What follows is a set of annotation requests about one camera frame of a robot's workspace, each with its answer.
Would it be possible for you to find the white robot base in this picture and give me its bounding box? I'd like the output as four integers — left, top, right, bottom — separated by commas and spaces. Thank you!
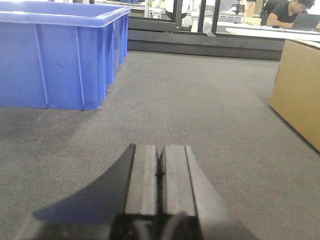
164, 0, 191, 20

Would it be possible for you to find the large blue plastic bin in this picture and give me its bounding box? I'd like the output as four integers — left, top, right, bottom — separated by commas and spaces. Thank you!
0, 1, 131, 111

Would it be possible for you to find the white office desk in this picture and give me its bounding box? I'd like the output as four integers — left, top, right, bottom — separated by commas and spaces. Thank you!
216, 21, 320, 43

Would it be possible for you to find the brown cardboard box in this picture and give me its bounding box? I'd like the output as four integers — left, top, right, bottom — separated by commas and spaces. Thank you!
269, 39, 320, 150

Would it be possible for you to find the black conveyor side frame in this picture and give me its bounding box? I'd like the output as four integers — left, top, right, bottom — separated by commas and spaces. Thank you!
128, 16, 285, 60

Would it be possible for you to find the grey laptop computer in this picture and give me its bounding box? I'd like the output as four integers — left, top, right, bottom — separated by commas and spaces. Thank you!
291, 13, 320, 31

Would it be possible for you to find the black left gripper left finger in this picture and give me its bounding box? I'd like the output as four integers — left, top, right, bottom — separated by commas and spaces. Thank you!
15, 144, 158, 240

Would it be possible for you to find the person in black shirt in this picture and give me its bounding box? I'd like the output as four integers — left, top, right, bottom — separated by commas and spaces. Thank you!
266, 0, 315, 29

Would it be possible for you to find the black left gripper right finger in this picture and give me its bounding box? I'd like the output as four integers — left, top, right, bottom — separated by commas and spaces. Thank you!
160, 145, 257, 240

